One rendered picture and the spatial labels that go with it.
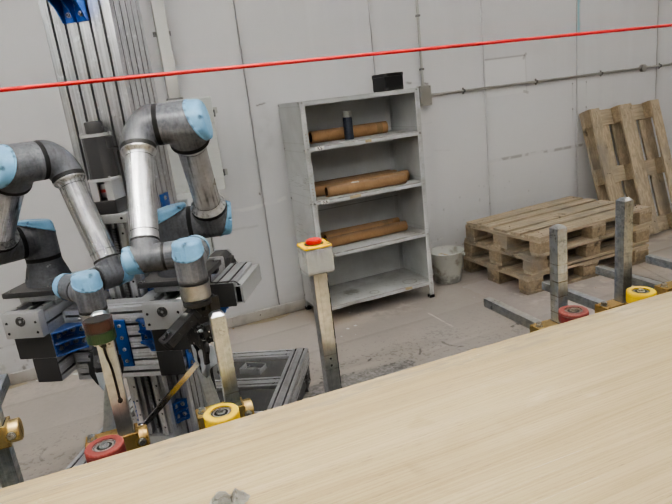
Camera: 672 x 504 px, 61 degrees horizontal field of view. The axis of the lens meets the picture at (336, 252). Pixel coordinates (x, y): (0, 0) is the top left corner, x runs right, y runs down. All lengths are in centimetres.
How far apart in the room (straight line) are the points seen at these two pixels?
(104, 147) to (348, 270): 276
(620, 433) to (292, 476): 61
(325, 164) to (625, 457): 347
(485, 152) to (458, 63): 77
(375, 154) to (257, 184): 96
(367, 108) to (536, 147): 171
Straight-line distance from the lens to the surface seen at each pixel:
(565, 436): 120
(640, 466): 115
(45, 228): 221
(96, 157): 214
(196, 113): 166
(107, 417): 158
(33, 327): 215
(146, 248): 154
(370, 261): 459
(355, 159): 441
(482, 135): 504
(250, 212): 418
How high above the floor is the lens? 156
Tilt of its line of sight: 15 degrees down
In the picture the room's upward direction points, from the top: 7 degrees counter-clockwise
